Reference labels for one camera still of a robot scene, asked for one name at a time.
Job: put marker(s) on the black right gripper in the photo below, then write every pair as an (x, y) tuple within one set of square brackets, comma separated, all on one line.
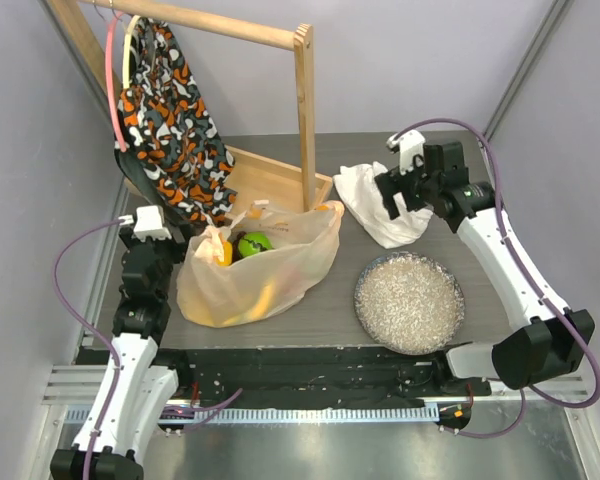
[(397, 185)]

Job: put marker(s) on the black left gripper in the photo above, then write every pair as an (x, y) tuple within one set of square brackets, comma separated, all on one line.
[(179, 249)]

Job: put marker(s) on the green fake watermelon ball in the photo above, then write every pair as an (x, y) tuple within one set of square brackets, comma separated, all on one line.
[(252, 243)]

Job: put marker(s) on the translucent plastic shopping bag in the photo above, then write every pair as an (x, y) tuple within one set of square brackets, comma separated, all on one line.
[(305, 247)]

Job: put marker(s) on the yellow fake bell pepper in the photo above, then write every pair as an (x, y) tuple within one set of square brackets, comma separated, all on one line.
[(224, 256)]

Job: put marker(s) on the yellow fake banana bunch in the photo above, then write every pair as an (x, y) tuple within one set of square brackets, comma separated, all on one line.
[(252, 308)]

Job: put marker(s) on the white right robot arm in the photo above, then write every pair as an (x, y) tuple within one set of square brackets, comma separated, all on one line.
[(541, 345)]

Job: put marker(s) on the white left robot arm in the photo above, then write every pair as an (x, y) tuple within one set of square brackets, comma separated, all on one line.
[(138, 380)]

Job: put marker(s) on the white crumpled cloth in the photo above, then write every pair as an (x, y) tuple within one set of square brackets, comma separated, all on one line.
[(356, 188)]

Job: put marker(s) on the speckled ceramic plate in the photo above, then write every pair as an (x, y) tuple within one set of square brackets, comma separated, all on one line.
[(409, 303)]

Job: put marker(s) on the orange camouflage patterned garment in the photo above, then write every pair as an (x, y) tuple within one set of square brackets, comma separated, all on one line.
[(175, 155)]

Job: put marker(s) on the wooden clothes rack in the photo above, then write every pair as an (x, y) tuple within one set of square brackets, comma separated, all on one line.
[(255, 177)]

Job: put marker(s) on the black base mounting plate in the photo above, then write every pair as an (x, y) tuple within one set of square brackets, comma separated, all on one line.
[(315, 378)]

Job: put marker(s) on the pink clothes hanger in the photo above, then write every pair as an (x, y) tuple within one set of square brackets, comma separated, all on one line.
[(109, 81)]

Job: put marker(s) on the cream clothes hanger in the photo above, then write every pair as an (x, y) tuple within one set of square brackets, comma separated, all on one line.
[(127, 50)]

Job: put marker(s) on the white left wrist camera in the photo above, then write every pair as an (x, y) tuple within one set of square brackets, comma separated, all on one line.
[(147, 222)]

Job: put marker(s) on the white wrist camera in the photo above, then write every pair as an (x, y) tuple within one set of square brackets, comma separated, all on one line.
[(410, 147), (147, 222)]

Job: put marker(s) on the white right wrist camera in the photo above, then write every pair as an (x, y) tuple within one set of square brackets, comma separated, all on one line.
[(410, 147)]

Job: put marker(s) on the white slotted cable duct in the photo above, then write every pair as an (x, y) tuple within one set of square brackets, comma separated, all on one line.
[(181, 414)]

